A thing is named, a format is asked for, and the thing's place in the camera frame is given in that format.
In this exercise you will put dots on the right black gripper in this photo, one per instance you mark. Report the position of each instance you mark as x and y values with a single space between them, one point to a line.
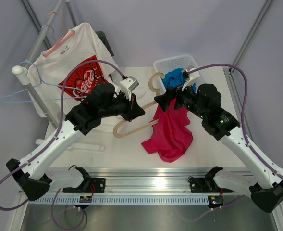
164 100

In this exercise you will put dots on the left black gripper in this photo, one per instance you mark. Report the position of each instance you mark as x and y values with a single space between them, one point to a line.
133 110

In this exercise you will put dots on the pink magenta t shirt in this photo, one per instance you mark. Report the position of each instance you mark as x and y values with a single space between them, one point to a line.
170 138

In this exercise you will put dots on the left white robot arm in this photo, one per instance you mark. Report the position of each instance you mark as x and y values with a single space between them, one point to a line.
31 172

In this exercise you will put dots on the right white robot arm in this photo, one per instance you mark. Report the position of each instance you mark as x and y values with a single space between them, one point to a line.
265 186

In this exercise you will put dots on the white coca cola t shirt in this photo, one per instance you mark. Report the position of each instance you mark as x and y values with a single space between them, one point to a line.
63 76

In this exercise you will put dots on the dark grey t shirt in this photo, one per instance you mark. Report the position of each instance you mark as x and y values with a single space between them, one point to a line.
103 39

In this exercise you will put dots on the blue cloth in basket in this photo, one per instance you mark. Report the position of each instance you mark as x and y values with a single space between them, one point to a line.
175 78

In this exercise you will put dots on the white plastic basket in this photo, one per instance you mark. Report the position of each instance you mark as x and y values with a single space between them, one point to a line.
181 61

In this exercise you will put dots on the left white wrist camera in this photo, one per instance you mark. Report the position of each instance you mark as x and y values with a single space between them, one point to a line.
127 85

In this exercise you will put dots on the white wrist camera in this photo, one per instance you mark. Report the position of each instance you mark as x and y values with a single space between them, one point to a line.
127 85
190 77

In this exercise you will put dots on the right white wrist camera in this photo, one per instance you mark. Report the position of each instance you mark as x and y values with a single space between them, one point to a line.
190 77

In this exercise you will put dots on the aluminium mounting rail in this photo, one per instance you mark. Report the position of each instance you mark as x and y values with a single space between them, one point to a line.
147 180

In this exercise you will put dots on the metal clothes rack rail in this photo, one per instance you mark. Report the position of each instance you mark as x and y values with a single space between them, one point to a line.
41 39

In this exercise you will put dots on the white slotted cable duct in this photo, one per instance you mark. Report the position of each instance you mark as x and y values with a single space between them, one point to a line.
123 200

